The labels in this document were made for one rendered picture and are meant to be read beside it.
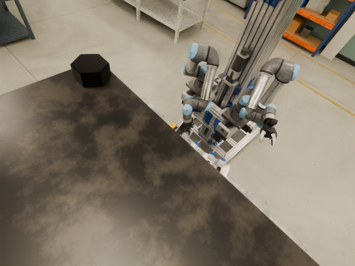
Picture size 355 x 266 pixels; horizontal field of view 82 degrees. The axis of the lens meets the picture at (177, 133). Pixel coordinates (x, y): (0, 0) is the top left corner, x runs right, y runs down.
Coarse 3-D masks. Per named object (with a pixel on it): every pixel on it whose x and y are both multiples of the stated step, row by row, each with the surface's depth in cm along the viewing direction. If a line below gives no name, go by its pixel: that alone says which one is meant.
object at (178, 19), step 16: (128, 0) 458; (144, 0) 470; (160, 0) 482; (176, 0) 371; (192, 0) 383; (208, 0) 433; (160, 16) 438; (176, 16) 449; (192, 16) 460; (176, 32) 415
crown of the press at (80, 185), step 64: (0, 128) 46; (64, 128) 48; (128, 128) 51; (0, 192) 38; (64, 192) 40; (128, 192) 42; (192, 192) 44; (0, 256) 33; (64, 256) 34; (128, 256) 36; (192, 256) 37; (256, 256) 39
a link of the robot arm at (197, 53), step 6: (192, 48) 149; (198, 48) 149; (204, 48) 150; (192, 54) 151; (198, 54) 151; (204, 54) 150; (192, 60) 160; (198, 60) 156; (204, 60) 154; (186, 66) 189; (192, 66) 176; (198, 66) 193; (186, 72) 193; (192, 72) 189
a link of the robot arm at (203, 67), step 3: (201, 66) 191; (204, 66) 193; (198, 69) 192; (201, 69) 191; (204, 69) 190; (198, 72) 193; (201, 72) 193; (204, 72) 191; (198, 75) 195; (201, 75) 194; (204, 75) 194; (198, 78) 200; (201, 78) 197
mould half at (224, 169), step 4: (204, 152) 187; (204, 156) 185; (212, 160) 183; (216, 160) 184; (212, 164) 181; (216, 164) 182; (216, 168) 179; (224, 168) 180; (228, 168) 181; (220, 172) 178; (224, 172) 178
